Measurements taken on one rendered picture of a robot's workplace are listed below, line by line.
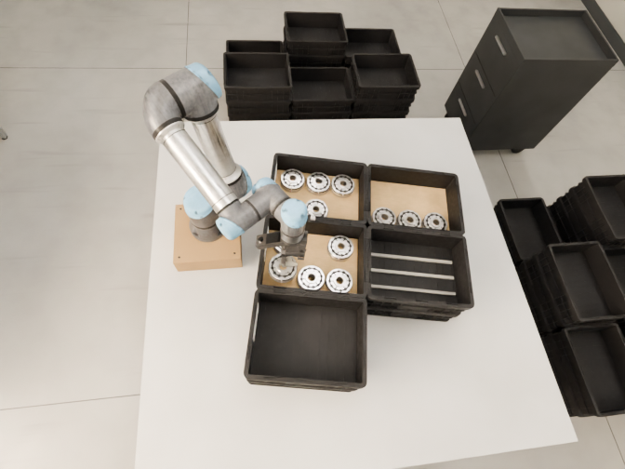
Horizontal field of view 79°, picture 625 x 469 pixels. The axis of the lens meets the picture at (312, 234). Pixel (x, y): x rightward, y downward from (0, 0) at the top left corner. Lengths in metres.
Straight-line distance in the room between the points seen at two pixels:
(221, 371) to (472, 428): 0.96
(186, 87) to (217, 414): 1.09
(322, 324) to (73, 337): 1.51
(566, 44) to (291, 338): 2.36
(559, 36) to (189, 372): 2.72
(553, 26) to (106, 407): 3.34
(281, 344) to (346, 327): 0.25
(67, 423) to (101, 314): 0.55
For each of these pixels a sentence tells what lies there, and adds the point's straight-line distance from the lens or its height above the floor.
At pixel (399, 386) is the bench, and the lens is 1.60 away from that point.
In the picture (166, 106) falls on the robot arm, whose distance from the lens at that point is 1.16.
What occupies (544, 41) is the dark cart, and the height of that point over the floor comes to 0.86.
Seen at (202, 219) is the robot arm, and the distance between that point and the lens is 1.44.
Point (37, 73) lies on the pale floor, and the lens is 3.73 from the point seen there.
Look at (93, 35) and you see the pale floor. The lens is 3.91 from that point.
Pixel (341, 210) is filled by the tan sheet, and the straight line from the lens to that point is 1.63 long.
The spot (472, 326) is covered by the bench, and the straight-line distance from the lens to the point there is 1.77.
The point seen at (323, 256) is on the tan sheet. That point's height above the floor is 0.83.
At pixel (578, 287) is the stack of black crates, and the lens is 2.41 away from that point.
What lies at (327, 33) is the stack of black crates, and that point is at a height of 0.49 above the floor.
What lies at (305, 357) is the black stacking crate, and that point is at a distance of 1.41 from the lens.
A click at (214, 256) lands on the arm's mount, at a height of 0.80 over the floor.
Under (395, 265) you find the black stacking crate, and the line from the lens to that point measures 1.58.
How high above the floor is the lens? 2.22
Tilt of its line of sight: 63 degrees down
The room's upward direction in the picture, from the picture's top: 13 degrees clockwise
